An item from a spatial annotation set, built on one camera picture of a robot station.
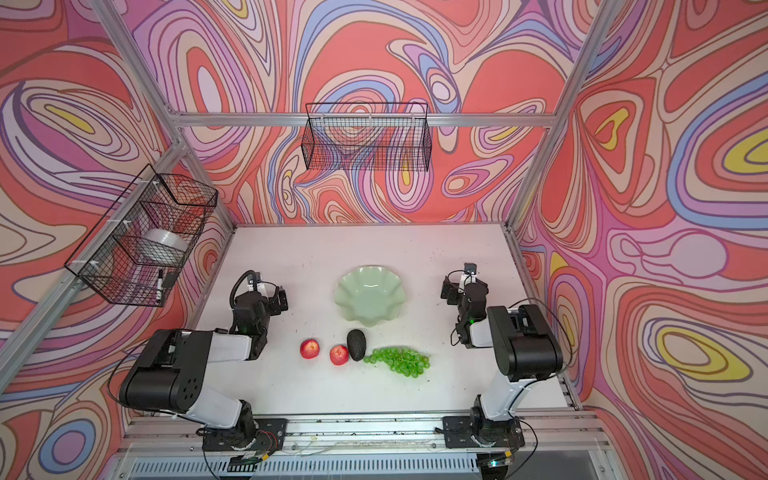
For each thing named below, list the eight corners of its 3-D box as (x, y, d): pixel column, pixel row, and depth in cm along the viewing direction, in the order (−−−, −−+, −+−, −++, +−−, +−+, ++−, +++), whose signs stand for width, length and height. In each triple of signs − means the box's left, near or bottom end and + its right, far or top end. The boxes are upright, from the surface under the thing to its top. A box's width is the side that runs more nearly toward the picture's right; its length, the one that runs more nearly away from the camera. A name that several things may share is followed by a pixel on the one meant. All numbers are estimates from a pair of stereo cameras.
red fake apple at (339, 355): (330, 365, 86) (328, 360, 83) (332, 351, 89) (330, 345, 86) (347, 365, 86) (346, 360, 83) (348, 351, 89) (347, 345, 86)
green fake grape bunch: (365, 364, 86) (365, 359, 83) (371, 345, 90) (371, 339, 87) (426, 381, 83) (427, 376, 80) (429, 360, 87) (431, 355, 84)
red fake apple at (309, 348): (302, 359, 87) (299, 353, 84) (304, 345, 90) (301, 339, 87) (318, 359, 87) (316, 353, 84) (320, 345, 90) (318, 339, 87)
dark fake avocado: (347, 362, 87) (345, 356, 83) (349, 334, 92) (348, 328, 89) (365, 362, 87) (365, 356, 83) (367, 334, 92) (366, 328, 89)
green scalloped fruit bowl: (333, 329, 93) (331, 322, 89) (340, 274, 107) (338, 265, 103) (405, 329, 93) (406, 322, 89) (402, 274, 107) (403, 265, 103)
